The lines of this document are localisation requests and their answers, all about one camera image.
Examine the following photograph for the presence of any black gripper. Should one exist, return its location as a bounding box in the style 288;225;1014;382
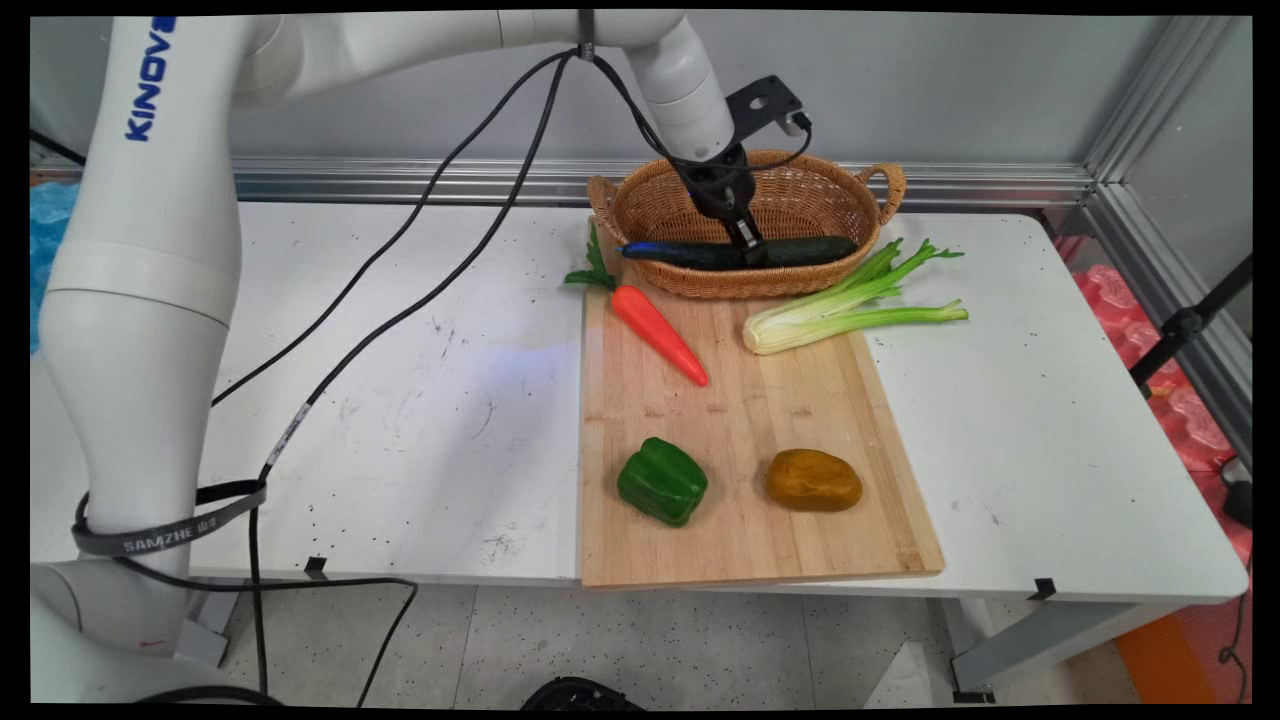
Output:
676;143;770;267

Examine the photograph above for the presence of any dark green cucumber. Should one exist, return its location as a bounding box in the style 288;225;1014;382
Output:
617;236;860;273

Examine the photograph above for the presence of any green bell pepper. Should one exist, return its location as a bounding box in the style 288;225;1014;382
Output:
616;437;709;528

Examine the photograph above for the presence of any woven wicker basket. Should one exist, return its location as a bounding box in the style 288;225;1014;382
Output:
587;150;908;301

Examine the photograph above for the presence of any green celery stalk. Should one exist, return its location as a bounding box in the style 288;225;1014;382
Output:
742;238;970;357

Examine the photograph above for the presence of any orange carrot with green leaves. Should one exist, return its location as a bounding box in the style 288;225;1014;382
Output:
563;222;710;388

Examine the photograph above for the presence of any wooden cutting board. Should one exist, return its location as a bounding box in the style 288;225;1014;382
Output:
578;215;946;589

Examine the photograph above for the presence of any brown potato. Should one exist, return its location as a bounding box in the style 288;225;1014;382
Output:
766;449;864;513

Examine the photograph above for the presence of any black tripod stand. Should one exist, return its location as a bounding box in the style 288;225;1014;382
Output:
1128;255;1253;401

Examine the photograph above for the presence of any pink plastic wrap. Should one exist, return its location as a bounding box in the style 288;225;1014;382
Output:
1058;235;1253;566

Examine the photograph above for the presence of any black round object on floor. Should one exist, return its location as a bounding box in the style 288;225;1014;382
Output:
520;676;643;711

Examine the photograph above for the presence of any grey table leg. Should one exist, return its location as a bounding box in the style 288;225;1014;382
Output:
945;598;1196;704

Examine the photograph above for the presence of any small black device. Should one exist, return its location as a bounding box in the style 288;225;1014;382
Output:
1220;457;1253;529

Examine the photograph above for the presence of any orange floor mat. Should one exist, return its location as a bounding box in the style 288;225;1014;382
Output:
1113;598;1253;704

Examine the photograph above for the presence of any blue plastic bag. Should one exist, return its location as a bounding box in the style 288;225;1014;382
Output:
30;180;81;353

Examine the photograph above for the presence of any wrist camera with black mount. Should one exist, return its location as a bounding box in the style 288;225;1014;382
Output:
724;76;814;141

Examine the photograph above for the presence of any black camera cable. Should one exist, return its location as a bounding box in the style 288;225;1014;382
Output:
588;52;814;193

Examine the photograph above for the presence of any aluminium frame rail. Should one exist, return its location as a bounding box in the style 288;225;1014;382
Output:
30;140;1096;211

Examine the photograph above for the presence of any thin black cable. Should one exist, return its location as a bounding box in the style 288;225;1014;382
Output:
210;48;579;409

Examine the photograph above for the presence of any black cable with white label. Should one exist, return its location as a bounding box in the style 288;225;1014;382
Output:
245;55;581;696

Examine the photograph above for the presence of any aluminium frame corner post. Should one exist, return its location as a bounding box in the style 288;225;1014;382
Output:
1080;15;1253;466

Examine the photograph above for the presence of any black cable on floor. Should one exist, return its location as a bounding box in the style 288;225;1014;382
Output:
75;480;419;707

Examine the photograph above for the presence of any grey Samzhe strap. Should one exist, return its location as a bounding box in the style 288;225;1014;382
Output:
70;480;269;558

